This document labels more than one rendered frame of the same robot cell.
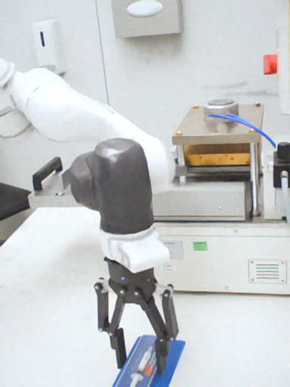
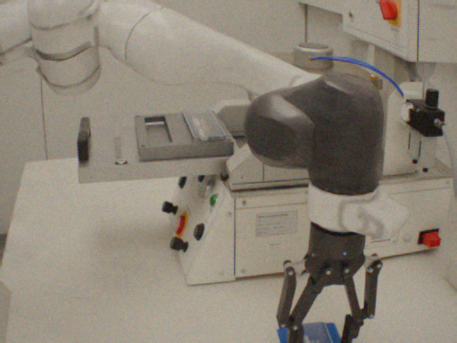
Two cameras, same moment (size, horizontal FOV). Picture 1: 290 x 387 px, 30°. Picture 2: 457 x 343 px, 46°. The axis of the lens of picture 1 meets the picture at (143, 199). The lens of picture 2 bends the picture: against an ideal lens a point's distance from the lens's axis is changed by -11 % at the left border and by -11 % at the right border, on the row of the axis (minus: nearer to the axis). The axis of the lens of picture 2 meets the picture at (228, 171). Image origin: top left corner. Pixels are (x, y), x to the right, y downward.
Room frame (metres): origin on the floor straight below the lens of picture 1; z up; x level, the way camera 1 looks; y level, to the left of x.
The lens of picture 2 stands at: (0.26, 0.45, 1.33)
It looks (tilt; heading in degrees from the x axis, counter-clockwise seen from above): 22 degrees down; 333
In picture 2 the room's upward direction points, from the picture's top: straight up
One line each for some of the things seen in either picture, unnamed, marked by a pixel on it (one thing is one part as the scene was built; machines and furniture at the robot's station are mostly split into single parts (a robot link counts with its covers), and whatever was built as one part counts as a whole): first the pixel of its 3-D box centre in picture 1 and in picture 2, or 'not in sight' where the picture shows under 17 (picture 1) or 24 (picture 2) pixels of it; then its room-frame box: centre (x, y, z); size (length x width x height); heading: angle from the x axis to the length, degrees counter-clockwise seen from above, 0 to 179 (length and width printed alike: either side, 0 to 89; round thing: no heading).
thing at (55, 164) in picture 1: (47, 172); (84, 137); (1.30, 0.23, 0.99); 0.15 x 0.02 x 0.04; 164
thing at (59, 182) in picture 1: (100, 178); (154, 141); (1.26, 0.10, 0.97); 0.30 x 0.22 x 0.08; 74
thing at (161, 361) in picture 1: (160, 354); (346, 338); (0.77, 0.00, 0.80); 0.03 x 0.01 x 0.07; 159
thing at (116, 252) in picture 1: (134, 243); (359, 206); (0.76, 0.02, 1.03); 0.13 x 0.12 x 0.05; 159
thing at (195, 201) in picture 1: (183, 201); (295, 161); (1.07, -0.08, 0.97); 0.26 x 0.05 x 0.07; 74
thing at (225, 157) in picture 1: (221, 137); not in sight; (1.17, -0.19, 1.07); 0.22 x 0.17 x 0.10; 164
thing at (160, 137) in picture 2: not in sight; (179, 133); (1.25, 0.06, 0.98); 0.20 x 0.17 x 0.03; 164
